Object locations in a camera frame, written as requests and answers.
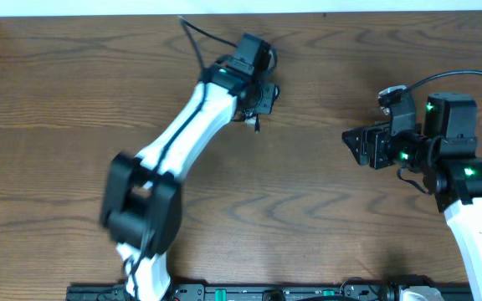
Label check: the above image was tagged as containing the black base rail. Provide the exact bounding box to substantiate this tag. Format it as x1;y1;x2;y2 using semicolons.
65;275;474;301

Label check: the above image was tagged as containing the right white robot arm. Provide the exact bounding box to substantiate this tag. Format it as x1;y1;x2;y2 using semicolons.
341;86;482;300

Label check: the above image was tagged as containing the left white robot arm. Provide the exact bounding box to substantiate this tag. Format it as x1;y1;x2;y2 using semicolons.
100;33;279;300

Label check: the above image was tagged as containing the black usb cable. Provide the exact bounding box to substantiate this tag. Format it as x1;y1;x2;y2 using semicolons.
232;109;261;134

